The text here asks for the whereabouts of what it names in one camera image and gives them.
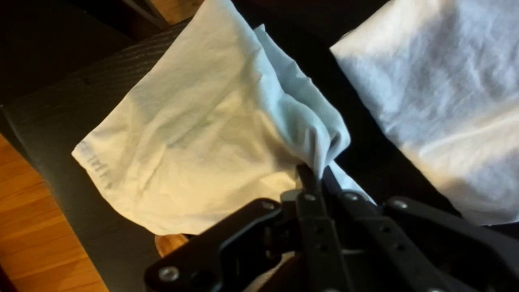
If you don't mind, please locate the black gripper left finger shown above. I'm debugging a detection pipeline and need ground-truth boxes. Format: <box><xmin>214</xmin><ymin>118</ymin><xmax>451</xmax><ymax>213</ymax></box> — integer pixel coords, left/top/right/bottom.
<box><xmin>143</xmin><ymin>163</ymin><xmax>353</xmax><ymax>292</ymax></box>

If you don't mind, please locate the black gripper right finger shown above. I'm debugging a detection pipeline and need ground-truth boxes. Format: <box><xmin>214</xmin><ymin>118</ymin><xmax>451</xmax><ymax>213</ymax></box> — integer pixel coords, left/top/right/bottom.
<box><xmin>323</xmin><ymin>166</ymin><xmax>519</xmax><ymax>292</ymax></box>

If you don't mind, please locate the white cloth towel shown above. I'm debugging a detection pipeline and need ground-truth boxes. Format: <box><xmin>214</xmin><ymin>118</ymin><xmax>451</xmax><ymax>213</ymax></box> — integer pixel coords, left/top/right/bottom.
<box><xmin>70</xmin><ymin>0</ymin><xmax>376</xmax><ymax>238</ymax></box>
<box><xmin>329</xmin><ymin>0</ymin><xmax>519</xmax><ymax>226</ymax></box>

